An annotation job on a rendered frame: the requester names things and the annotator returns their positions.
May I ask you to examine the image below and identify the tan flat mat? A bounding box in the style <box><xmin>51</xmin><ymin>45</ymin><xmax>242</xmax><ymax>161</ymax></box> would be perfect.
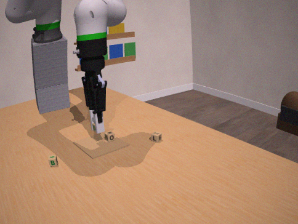
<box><xmin>73</xmin><ymin>131</ymin><xmax>130</xmax><ymax>159</ymax></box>

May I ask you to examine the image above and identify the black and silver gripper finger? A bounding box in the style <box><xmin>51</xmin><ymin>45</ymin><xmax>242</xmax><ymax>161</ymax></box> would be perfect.
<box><xmin>81</xmin><ymin>76</ymin><xmax>95</xmax><ymax>130</ymax></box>
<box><xmin>89</xmin><ymin>75</ymin><xmax>107</xmax><ymax>134</ymax></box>

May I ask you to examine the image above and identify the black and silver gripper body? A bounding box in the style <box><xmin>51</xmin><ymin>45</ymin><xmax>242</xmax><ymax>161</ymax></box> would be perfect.
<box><xmin>80</xmin><ymin>56</ymin><xmax>105</xmax><ymax>88</ymax></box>

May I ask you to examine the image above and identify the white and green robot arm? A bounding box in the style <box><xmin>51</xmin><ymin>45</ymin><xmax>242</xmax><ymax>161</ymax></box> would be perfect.
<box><xmin>5</xmin><ymin>0</ymin><xmax>127</xmax><ymax>60</ymax></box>

